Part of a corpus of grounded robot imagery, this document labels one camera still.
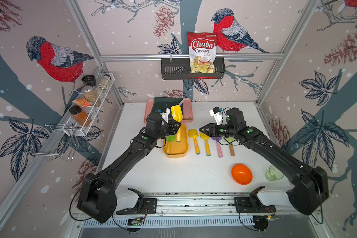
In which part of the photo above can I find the orange snack packet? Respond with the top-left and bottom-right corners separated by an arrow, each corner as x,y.
72,97 -> 92,109

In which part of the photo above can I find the green shovel wooden handle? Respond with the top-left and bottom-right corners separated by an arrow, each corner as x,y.
224,136 -> 235,156

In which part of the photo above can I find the red cassava chips bag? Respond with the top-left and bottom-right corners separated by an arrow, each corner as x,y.
187,32 -> 218,73

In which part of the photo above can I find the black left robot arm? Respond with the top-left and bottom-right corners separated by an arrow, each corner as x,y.
77,113 -> 181,223

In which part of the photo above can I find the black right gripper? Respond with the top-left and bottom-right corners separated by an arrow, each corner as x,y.
198,123 -> 236,138

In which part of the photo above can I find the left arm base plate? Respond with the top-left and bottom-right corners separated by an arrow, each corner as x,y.
115,188 -> 157,215

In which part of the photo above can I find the pink plastic tray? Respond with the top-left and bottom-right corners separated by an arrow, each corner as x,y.
144,97 -> 193,124

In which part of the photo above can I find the orange bowl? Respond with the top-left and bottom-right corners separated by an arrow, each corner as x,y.
231,164 -> 253,185

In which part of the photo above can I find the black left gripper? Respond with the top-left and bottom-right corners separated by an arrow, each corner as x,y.
154,120 -> 181,141

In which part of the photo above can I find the black lid spice jar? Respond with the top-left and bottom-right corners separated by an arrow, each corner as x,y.
81,75 -> 97,88

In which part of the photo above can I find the clear glass jar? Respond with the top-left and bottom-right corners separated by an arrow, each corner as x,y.
99,74 -> 111,90

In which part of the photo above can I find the purple shovel pink handle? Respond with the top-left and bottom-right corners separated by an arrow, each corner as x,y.
211,137 -> 223,158

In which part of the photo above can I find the black wall basket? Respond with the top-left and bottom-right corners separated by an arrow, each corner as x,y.
161,57 -> 226,80

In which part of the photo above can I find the orange sauce jar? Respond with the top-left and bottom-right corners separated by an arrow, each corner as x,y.
69,105 -> 92,127

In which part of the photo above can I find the white wire spice rack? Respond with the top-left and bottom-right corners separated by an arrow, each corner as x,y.
60,72 -> 114,136

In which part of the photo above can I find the dark green folded cloth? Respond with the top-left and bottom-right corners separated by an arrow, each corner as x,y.
146,97 -> 183,116

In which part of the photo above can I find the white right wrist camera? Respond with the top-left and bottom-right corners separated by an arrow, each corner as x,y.
209,107 -> 223,126

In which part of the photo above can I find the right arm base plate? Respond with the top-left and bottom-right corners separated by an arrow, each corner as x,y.
234,186 -> 276,214

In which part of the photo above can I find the yellow storage box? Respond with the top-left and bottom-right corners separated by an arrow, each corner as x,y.
163,124 -> 189,158

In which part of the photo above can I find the silver lid spice jar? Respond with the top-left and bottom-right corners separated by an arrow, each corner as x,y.
82,85 -> 102,107

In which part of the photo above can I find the green transparent cup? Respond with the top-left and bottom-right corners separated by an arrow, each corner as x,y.
265,166 -> 284,181

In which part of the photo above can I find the chrome wire holder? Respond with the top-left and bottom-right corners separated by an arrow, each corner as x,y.
23,124 -> 80,162

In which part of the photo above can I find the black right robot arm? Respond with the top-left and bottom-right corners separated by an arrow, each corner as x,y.
200,107 -> 329,215

